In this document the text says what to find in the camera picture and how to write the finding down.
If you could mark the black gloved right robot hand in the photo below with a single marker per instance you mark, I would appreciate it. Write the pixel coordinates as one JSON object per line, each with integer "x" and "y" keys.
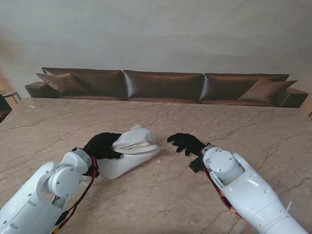
{"x": 187, "y": 143}

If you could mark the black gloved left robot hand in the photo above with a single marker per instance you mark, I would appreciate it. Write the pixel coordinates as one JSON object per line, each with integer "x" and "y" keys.
{"x": 102, "y": 146}

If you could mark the cream fabric cosmetics bag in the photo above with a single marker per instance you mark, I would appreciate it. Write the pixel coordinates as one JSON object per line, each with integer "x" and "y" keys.
{"x": 131, "y": 156}

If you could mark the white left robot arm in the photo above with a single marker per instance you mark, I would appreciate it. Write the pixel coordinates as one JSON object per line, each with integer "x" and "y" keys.
{"x": 44, "y": 195}

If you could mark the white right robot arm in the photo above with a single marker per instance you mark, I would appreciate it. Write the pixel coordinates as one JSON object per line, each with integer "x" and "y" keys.
{"x": 251, "y": 190}

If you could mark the brown leather sofa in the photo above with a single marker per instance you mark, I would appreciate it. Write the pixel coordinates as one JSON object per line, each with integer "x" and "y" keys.
{"x": 162, "y": 84}

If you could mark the brown leather cushion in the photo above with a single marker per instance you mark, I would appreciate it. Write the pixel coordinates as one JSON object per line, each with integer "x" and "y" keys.
{"x": 265, "y": 91}
{"x": 63, "y": 84}

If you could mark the dark chair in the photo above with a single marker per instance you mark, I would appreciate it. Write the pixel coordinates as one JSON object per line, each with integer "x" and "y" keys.
{"x": 5, "y": 107}

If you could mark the small side table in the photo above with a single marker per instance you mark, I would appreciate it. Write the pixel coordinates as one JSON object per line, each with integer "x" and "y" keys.
{"x": 11, "y": 93}

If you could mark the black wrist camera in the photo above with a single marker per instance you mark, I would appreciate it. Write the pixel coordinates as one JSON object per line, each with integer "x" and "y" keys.
{"x": 196, "y": 165}
{"x": 93, "y": 173}

